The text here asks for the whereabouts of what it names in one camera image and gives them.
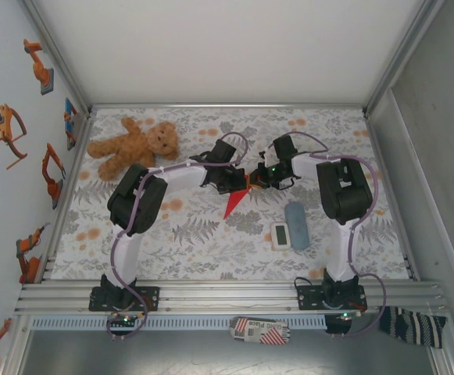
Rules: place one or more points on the red cloth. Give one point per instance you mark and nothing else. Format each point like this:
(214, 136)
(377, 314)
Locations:
(233, 201)

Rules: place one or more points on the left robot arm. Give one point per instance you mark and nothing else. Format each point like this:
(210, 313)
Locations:
(136, 199)

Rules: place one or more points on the blue-grey oblong case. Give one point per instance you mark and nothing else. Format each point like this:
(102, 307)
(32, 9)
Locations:
(297, 226)

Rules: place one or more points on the white digital timer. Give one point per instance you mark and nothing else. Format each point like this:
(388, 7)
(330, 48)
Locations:
(280, 236)

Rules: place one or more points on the floral patterned tablecloth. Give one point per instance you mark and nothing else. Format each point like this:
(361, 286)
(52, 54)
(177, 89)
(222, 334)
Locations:
(211, 254)

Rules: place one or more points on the brown teddy bear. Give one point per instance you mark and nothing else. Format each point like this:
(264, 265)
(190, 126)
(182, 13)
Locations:
(133, 144)

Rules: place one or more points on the red white printed packet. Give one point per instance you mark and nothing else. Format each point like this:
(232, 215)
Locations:
(259, 330)

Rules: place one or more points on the small circuit board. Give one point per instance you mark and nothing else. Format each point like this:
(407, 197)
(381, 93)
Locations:
(347, 315)
(125, 320)

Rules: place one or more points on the black white striped sock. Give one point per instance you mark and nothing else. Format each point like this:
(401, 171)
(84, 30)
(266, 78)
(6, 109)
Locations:
(410, 326)

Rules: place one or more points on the aluminium frame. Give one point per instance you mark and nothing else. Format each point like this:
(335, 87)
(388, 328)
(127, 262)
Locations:
(226, 291)

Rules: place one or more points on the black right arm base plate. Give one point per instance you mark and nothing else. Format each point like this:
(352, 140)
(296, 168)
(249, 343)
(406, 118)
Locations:
(306, 298)

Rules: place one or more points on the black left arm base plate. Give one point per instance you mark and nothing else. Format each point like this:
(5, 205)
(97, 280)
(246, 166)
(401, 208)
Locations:
(150, 298)

